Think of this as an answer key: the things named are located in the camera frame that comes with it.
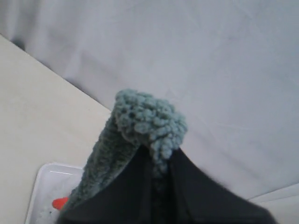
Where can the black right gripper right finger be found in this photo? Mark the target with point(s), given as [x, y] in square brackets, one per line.
[199, 199]

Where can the white snowman plush toy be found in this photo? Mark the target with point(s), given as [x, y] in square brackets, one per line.
[59, 203]

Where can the white backdrop curtain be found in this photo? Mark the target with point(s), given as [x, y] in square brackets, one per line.
[230, 66]

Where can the green fluffy scarf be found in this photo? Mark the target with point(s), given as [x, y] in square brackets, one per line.
[137, 119]

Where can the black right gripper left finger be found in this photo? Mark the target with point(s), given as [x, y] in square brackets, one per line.
[126, 200]

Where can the white plastic tray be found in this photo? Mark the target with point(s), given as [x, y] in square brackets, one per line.
[53, 181]

